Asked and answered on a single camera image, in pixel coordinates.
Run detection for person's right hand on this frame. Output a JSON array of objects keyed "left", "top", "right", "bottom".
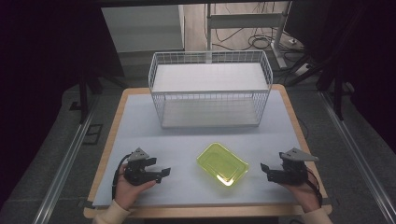
[{"left": 279, "top": 173, "right": 322, "bottom": 215}]

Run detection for black floor cables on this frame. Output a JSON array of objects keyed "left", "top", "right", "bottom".
[{"left": 212, "top": 2, "right": 304, "bottom": 54}]

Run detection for white cabinet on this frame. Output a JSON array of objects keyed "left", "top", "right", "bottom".
[{"left": 101, "top": 4, "right": 186, "bottom": 54}]

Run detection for person's left hand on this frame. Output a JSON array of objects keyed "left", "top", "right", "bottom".
[{"left": 114, "top": 163, "right": 157, "bottom": 211}]

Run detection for white metal desk frame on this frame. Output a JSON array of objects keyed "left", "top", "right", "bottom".
[{"left": 205, "top": 1, "right": 294, "bottom": 70}]

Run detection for metal floor rail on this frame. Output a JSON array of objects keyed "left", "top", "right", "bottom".
[
  {"left": 318, "top": 91, "right": 396, "bottom": 224},
  {"left": 32, "top": 94, "right": 100, "bottom": 224}
]

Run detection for white wire shelf rack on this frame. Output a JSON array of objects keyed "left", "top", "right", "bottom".
[{"left": 148, "top": 49, "right": 275, "bottom": 130}]

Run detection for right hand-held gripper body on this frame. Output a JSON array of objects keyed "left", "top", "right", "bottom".
[{"left": 271, "top": 147, "right": 319, "bottom": 187}]

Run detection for black floor plate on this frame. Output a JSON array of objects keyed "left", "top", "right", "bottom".
[{"left": 81, "top": 123, "right": 104, "bottom": 146}]

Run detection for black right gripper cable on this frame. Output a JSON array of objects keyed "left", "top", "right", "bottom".
[{"left": 305, "top": 167, "right": 324, "bottom": 209}]

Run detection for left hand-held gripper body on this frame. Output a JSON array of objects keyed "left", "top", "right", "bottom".
[{"left": 123, "top": 147, "right": 163, "bottom": 187}]

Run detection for white power strip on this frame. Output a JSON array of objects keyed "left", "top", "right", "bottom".
[{"left": 293, "top": 63, "right": 313, "bottom": 77}]

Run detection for black metal stand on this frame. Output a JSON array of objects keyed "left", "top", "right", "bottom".
[
  {"left": 76, "top": 69, "right": 129, "bottom": 125},
  {"left": 288, "top": 52, "right": 356, "bottom": 121}
]

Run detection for yellow translucent plastic tray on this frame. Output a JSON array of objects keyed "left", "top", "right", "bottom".
[{"left": 195, "top": 142, "right": 250, "bottom": 188}]

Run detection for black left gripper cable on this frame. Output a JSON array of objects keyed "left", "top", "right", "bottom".
[{"left": 111, "top": 153, "right": 133, "bottom": 201}]

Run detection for pale grey table mat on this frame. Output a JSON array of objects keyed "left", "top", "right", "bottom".
[{"left": 92, "top": 89, "right": 304, "bottom": 208}]

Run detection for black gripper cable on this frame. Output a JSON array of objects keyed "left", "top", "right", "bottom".
[
  {"left": 111, "top": 153, "right": 133, "bottom": 201},
  {"left": 305, "top": 167, "right": 324, "bottom": 209}
]

